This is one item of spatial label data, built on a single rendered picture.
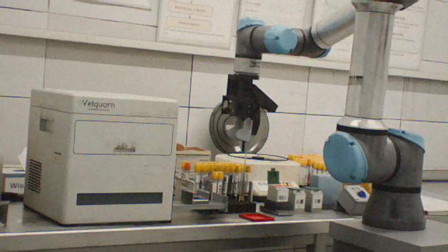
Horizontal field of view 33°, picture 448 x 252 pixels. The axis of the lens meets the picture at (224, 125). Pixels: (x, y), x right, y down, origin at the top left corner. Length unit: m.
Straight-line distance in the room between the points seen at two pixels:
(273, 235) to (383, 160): 0.41
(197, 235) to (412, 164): 0.54
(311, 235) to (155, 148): 0.55
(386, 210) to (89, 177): 0.69
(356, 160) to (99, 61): 1.04
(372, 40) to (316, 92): 1.23
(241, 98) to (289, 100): 0.82
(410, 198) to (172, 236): 0.57
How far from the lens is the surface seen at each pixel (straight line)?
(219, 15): 2.61
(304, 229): 2.03
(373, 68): 1.68
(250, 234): 1.92
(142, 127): 1.76
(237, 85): 2.04
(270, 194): 2.09
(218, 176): 1.99
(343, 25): 1.93
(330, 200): 2.27
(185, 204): 1.87
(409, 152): 1.78
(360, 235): 1.75
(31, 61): 2.32
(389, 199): 1.79
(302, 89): 2.85
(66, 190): 1.70
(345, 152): 1.67
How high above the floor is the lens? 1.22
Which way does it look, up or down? 3 degrees down
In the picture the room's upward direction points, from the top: 5 degrees clockwise
